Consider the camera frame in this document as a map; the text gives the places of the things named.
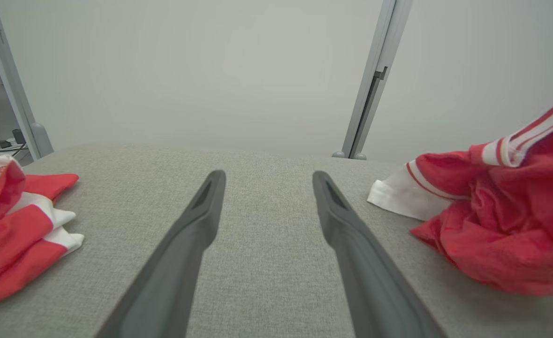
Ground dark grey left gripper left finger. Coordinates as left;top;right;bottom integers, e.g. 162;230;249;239
96;170;226;338

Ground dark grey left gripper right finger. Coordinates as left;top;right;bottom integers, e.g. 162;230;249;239
312;171;448;338

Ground red jersey with white trim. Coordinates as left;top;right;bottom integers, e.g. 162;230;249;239
368;87;553;297

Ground red shorts with white stripes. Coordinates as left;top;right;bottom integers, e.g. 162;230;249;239
0;155;84;313

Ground grey partition post with feet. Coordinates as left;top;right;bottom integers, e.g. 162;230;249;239
332;0;413;161

